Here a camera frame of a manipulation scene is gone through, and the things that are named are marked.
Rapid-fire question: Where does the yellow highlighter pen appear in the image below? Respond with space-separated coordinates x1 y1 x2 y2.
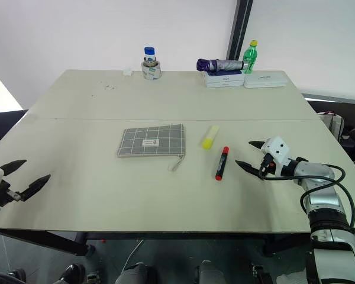
201 124 220 150

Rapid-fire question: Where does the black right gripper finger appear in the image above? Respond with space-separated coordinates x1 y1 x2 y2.
248 140 267 152
235 160 263 179

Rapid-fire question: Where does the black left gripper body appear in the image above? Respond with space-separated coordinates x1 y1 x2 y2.
0 180 21 208

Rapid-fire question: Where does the black furniture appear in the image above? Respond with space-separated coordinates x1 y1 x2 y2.
0 109 29 152

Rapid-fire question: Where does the red black marker pen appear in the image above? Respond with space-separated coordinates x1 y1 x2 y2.
215 146 230 181

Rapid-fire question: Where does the flat white box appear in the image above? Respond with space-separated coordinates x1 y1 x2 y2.
243 74 287 89

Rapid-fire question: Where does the white bag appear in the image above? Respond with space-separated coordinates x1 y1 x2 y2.
318 111 346 142

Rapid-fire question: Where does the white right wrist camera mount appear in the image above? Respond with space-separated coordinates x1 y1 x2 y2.
260 135 294 178

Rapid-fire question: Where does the dark rounded black shape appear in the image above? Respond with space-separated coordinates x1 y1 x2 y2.
249 263 273 284
53 263 87 284

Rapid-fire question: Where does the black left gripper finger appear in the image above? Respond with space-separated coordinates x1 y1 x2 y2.
0 159 28 178
20 173 51 203

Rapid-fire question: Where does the blue capped white bottle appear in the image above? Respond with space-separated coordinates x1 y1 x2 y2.
143 46 157 64

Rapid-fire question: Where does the thin white cable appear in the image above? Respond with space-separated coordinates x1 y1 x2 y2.
121 240 145 275

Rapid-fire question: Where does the dark rounded grey shape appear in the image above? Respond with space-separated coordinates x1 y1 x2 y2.
115 262 158 284
193 260 226 284

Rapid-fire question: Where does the stacked white blue box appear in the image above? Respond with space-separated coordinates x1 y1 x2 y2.
203 70 246 89

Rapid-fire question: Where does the green plastic bottle yellow cap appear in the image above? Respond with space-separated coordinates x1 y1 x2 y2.
243 40 259 75

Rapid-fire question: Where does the folded purple grey umbrella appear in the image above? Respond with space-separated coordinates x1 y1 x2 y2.
196 57 246 73

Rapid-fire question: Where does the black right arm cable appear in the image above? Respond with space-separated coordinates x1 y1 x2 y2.
262 164 355 234

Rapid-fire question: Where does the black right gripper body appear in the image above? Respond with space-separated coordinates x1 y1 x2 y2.
259 152 278 180

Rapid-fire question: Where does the black vertical pillar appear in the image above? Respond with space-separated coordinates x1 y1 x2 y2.
226 0 254 62

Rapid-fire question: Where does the dark side desk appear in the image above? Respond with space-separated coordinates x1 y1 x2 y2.
301 93 355 115

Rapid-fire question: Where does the black table frame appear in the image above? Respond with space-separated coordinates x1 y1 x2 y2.
0 227 312 257

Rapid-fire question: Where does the grey checked pencil pouch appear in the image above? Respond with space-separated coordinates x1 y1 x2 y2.
116 123 186 172

